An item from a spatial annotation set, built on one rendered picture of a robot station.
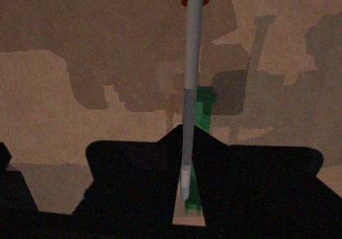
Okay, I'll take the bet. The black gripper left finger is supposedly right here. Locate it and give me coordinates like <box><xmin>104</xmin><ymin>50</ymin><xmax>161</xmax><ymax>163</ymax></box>
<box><xmin>85</xmin><ymin>125</ymin><xmax>183</xmax><ymax>224</ymax></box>

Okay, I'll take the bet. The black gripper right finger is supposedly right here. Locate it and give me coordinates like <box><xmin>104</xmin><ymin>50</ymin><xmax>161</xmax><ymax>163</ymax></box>
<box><xmin>192</xmin><ymin>125</ymin><xmax>324</xmax><ymax>227</ymax></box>

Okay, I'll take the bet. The grey pin with red cap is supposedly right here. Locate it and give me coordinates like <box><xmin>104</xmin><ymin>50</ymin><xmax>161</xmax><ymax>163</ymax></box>
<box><xmin>180</xmin><ymin>0</ymin><xmax>210</xmax><ymax>200</ymax></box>

